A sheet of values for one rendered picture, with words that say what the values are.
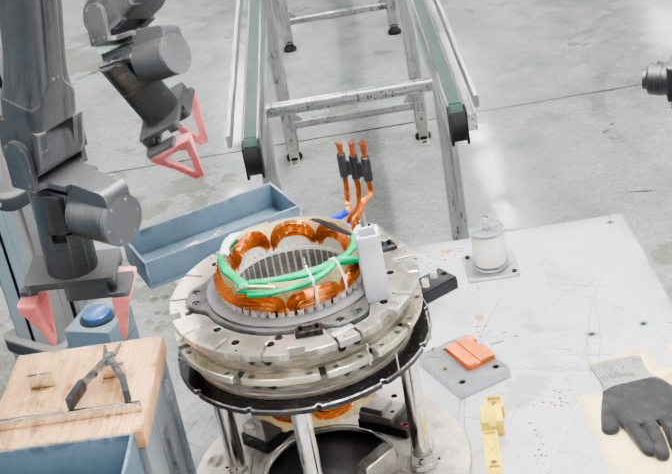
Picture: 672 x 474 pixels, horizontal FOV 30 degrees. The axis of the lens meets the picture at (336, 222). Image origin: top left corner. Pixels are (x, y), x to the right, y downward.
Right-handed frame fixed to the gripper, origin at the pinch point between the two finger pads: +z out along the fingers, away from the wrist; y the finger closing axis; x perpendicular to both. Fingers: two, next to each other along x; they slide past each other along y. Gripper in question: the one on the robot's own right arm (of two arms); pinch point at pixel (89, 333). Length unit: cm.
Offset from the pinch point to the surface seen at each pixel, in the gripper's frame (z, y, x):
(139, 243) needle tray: 11.8, -0.9, 41.9
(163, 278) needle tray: 12.7, 3.4, 32.4
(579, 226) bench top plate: 35, 71, 74
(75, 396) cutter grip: 6.2, -2.3, -3.3
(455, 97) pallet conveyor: 40, 56, 147
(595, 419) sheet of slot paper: 34, 62, 18
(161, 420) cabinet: 16.1, 5.4, 3.6
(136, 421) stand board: 8.3, 4.8, -6.5
